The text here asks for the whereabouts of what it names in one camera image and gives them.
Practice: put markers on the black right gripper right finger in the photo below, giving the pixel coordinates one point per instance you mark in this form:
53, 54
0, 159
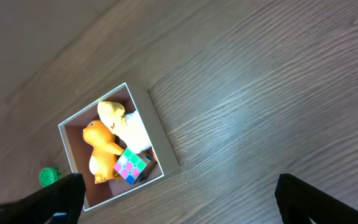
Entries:
300, 202

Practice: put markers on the white yellow duck plush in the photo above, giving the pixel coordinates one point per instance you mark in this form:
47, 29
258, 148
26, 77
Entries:
128, 127

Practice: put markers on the orange dinosaur toy figure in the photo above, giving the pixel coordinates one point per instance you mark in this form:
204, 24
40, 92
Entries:
105, 151

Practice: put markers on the white square cardboard box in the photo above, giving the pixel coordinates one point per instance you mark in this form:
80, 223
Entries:
79, 152

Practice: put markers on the colourful puzzle cube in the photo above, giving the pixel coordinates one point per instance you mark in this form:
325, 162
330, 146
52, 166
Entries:
134, 168

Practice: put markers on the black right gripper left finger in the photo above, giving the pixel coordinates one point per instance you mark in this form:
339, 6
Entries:
60, 202

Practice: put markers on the green round toy disc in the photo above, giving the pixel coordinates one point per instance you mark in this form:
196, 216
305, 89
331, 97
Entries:
48, 176

